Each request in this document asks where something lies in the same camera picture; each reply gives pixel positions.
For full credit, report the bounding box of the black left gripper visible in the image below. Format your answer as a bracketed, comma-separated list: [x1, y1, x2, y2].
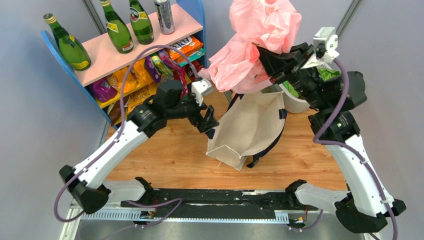
[166, 89, 220, 133]

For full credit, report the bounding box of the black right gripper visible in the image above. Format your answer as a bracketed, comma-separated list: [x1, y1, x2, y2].
[252, 42, 329, 111]

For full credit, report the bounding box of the pink plastic grocery bag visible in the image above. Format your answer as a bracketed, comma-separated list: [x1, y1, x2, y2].
[199, 0, 302, 94]

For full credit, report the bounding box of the cream canvas tote bag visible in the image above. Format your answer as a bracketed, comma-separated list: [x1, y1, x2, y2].
[206, 92, 288, 171]

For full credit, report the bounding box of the green lettuce leaf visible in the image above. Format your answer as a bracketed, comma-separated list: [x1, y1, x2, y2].
[282, 67, 342, 99]

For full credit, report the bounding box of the orange foxs candy bag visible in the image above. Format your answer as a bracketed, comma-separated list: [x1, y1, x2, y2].
[167, 36, 204, 63]

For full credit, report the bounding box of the red hand cooked chips bag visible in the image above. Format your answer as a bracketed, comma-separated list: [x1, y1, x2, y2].
[173, 67, 188, 98]

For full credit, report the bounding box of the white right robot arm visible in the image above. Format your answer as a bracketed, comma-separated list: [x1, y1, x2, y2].
[258, 43, 407, 239]

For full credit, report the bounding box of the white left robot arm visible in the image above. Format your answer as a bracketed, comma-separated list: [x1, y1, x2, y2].
[59, 78, 219, 215]

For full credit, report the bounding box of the white plastic basket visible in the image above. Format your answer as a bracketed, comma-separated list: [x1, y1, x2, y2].
[278, 82, 310, 114]

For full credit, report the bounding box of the red dark snack bag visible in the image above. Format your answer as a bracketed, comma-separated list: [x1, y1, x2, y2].
[185, 59, 204, 82]

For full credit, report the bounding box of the colourful striped candy packet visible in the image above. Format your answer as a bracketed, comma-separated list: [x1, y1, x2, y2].
[150, 53, 174, 78]

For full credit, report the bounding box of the teal foxs candy bag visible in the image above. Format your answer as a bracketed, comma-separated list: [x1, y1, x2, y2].
[179, 48, 206, 67]

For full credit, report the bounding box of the blue pink snack shelf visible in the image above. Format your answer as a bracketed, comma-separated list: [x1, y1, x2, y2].
[40, 0, 207, 121]

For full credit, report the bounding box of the purple candy packet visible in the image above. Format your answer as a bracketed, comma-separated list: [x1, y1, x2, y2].
[144, 56, 162, 84]

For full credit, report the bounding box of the honey dijon chips bag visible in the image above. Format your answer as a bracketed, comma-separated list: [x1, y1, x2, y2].
[126, 82, 158, 114]

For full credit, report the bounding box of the pink candy packet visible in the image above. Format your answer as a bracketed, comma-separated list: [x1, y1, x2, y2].
[157, 49, 182, 71]

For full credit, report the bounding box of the orange snack bag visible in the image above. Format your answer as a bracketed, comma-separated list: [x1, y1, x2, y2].
[106, 58, 154, 93]

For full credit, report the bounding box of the brown snack bag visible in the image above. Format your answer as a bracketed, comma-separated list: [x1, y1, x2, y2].
[107, 102, 122, 126]

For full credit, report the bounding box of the purple snack bag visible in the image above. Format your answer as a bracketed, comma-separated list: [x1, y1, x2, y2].
[88, 78, 117, 103]

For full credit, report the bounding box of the green glass bottle right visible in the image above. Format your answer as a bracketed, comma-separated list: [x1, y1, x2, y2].
[129, 0, 154, 45]

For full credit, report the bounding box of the green glass bottle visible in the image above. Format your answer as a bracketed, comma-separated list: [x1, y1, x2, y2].
[43, 13, 92, 71]
[99, 0, 134, 54]
[129, 0, 154, 45]

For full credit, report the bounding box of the silver drink can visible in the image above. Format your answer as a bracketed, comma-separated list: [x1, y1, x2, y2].
[154, 0, 175, 35]

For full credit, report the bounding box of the green glass bottle middle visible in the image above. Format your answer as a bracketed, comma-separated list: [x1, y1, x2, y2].
[99, 0, 134, 54]

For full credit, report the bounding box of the green glass bottle left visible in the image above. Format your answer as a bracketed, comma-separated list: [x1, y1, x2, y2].
[43, 13, 92, 71]

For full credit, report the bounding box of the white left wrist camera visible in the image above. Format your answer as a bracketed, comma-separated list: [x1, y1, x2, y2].
[191, 78, 214, 107]

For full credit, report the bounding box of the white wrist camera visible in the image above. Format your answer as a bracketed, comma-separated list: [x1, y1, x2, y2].
[301, 27, 340, 69]
[191, 78, 214, 107]

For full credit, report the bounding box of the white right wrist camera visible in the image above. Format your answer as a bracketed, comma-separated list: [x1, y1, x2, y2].
[301, 27, 340, 69]

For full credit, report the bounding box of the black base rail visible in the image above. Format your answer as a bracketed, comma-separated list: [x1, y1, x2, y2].
[137, 188, 316, 220]

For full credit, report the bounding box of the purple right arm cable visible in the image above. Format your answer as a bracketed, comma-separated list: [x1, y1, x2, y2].
[288, 58, 398, 240]

